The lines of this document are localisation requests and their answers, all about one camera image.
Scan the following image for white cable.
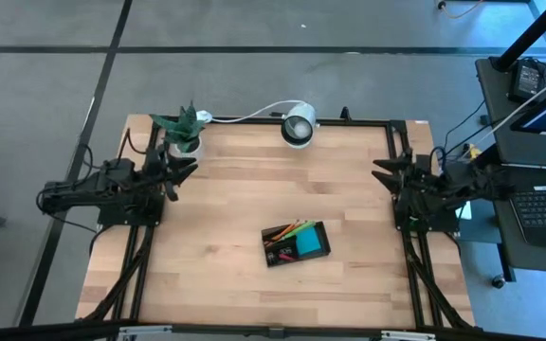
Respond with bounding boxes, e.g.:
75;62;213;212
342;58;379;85
474;65;546;148

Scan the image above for black power adapter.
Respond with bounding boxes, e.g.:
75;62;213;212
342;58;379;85
507;59;546;104

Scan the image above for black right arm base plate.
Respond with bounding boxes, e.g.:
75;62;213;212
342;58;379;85
392;196;460;233

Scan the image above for green handled scissors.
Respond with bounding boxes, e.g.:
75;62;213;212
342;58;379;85
280;219;318;242

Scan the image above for silver bracket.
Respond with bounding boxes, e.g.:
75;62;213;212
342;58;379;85
117;324;173;341
379;330;438;341

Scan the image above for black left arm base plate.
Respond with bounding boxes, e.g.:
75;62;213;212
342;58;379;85
89;188;166;227

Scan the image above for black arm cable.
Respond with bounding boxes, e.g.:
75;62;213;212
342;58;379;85
35;127;150;224
431;145;450;172

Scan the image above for black aluminium table frame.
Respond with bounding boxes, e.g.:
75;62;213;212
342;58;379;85
76;115;476;332

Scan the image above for black rig beam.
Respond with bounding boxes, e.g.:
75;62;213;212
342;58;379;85
0;319;546;341

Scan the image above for black laptop keyboard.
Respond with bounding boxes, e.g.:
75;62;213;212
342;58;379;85
506;185;546;251

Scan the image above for blue sticky note pad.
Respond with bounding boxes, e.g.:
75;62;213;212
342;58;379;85
295;228;323;258

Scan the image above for white desk lamp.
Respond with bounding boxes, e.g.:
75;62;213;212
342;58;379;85
195;99;320;150

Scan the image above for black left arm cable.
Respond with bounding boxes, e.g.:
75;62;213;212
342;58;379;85
35;127;150;224

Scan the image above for black mesh desk organizer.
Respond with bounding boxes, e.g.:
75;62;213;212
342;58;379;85
260;219;332;269

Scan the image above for black pole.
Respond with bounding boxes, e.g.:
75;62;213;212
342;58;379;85
489;0;546;73

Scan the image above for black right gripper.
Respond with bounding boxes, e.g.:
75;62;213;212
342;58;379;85
371;151;434;200

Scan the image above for snake plant in white pot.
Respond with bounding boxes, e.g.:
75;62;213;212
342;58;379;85
148;99;207;162

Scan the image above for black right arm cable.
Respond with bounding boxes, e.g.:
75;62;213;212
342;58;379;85
431;145;450;172

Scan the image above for black desk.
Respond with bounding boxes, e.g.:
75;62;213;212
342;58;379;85
474;56;546;170
484;163;546;276

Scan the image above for orange floor cable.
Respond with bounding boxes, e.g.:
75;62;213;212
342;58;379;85
436;0;485;20

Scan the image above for black floor cables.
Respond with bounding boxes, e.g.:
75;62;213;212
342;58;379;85
436;99;492;167

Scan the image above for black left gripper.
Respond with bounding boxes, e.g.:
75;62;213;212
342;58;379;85
142;146;199;188

